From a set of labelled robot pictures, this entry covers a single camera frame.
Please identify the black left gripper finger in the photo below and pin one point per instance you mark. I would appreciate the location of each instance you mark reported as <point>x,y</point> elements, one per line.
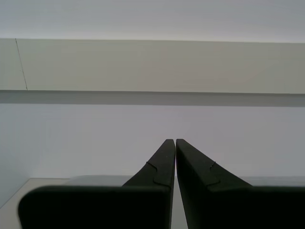
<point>226,205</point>
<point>143,205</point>

